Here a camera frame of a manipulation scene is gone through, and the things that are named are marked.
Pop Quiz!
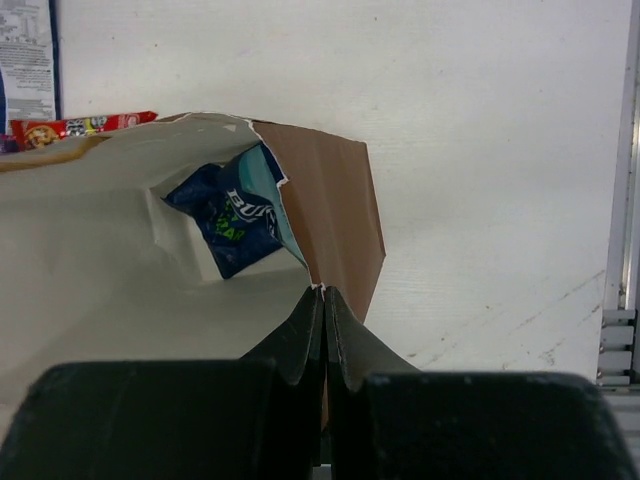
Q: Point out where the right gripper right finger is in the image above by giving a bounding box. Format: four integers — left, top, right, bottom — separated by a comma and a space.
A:
324, 288, 638, 479

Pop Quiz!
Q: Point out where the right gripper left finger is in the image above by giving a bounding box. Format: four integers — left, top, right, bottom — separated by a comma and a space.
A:
1, 289, 324, 479

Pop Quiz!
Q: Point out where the Burts sea salt chips bag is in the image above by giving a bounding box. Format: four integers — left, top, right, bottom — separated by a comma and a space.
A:
163, 142, 306, 280

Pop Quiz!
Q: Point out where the brown paper bag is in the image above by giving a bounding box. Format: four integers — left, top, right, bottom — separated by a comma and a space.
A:
1, 113, 385, 427

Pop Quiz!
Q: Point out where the red snack sticks bag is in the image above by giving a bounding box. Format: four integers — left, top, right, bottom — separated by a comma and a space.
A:
10, 111, 158, 151

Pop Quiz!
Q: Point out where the purple Fox's berries candy bag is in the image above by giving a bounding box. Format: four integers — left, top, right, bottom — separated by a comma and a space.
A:
0, 134, 20, 155

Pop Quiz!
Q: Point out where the blue spicy chilli chips bag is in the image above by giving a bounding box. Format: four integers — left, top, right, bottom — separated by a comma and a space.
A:
1, 0, 61, 137

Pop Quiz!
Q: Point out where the aluminium rail frame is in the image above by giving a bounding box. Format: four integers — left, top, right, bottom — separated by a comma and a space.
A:
596, 0, 639, 464

